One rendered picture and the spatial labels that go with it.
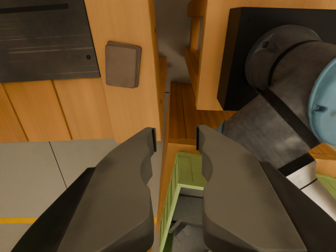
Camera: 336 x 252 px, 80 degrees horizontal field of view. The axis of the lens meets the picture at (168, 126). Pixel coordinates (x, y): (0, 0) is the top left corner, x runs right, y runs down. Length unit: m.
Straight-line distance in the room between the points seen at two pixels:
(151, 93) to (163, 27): 0.91
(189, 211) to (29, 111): 0.62
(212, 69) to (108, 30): 0.28
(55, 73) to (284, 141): 0.52
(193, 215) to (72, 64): 0.63
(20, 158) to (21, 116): 1.51
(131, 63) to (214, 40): 0.22
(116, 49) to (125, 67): 0.04
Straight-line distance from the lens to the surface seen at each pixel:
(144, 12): 0.51
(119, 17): 0.52
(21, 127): 0.76
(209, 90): 0.59
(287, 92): 0.33
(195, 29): 1.17
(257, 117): 0.33
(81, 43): 0.55
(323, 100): 0.31
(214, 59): 0.57
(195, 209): 0.81
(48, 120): 0.69
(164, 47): 1.41
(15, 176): 2.41
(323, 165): 0.97
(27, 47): 0.61
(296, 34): 0.46
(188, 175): 0.66
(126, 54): 0.49
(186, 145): 0.74
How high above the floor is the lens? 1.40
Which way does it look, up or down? 62 degrees down
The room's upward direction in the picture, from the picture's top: 177 degrees counter-clockwise
